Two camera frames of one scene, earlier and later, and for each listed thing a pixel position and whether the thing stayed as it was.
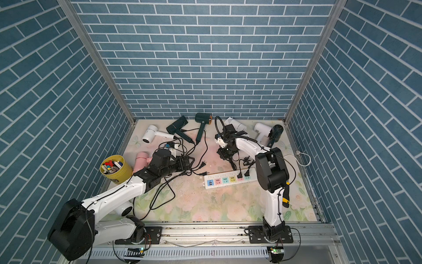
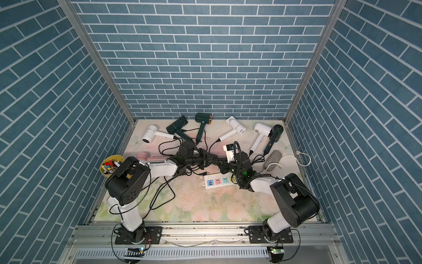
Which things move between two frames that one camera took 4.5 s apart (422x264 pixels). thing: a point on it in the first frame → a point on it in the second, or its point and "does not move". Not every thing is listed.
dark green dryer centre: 204,118 does not move
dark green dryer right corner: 275,135 does not move
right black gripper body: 226,153 → 233,169
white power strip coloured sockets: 228,177 does not move
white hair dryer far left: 152,131 does not move
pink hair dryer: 142,160 does not move
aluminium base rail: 313,241 does not move
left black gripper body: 178,166 → 198,159
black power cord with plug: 239,175 → 198,173
